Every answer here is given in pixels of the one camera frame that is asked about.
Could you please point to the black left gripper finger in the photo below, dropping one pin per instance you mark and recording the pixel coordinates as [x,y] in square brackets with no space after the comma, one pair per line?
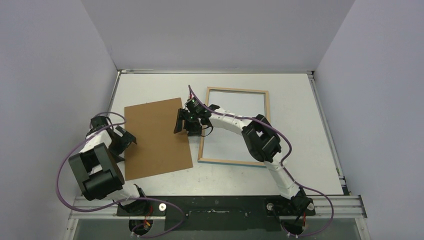
[125,137]
[118,158]

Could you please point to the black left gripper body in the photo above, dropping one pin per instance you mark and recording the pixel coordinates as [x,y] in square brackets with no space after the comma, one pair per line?
[118,146]

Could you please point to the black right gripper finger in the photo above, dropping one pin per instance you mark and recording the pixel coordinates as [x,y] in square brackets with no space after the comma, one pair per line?
[194,132]
[181,117]

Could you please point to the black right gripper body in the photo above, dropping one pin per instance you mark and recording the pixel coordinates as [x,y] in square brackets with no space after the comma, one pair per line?
[188,122]

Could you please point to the wooden picture frame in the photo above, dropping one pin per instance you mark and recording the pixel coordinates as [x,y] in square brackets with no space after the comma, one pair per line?
[238,162]

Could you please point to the brown cardboard backing board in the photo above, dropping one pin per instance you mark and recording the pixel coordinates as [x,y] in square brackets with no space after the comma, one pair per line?
[158,150]

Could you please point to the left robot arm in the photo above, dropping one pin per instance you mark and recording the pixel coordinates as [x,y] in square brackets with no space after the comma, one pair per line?
[96,167]

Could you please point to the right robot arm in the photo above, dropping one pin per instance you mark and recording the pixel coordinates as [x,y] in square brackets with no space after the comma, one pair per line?
[263,144]

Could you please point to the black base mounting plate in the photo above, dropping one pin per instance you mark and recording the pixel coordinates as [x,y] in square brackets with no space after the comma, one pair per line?
[228,213]

